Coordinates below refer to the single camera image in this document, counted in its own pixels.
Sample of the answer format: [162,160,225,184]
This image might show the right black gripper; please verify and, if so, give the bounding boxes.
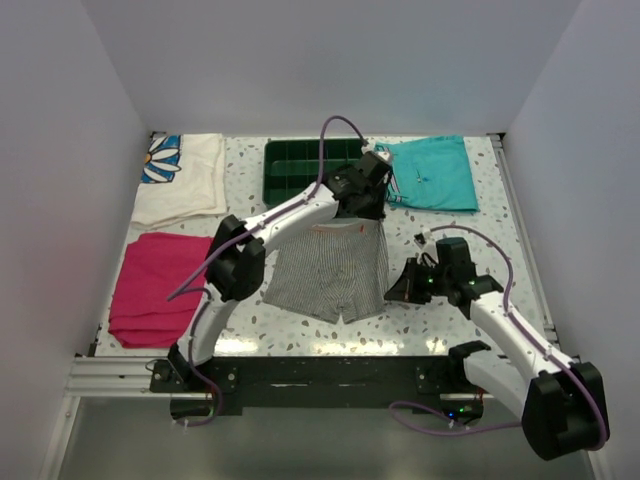
[384,258,451,306]

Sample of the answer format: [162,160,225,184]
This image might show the grey striped underwear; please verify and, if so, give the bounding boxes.
[264,219,389,324]

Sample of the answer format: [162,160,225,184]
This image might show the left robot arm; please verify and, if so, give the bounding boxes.
[168,151,393,392]

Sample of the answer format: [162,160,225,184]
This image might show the teal folded shorts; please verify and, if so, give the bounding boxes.
[375,135,479,213]

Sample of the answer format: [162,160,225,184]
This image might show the aluminium frame rail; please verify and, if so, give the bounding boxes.
[488,133,559,345]

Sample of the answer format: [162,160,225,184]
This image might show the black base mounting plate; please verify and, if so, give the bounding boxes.
[147,354,504,419]

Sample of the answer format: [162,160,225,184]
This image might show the cream daisy print shirt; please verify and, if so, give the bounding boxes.
[131,132,227,229]

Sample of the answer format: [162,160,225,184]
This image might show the green divided plastic tray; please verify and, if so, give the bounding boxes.
[262,138,362,209]

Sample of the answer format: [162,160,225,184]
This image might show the pink folded cloth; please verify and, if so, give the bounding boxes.
[108,232,212,349]

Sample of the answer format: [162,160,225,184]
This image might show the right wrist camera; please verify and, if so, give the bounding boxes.
[414,229,435,248]

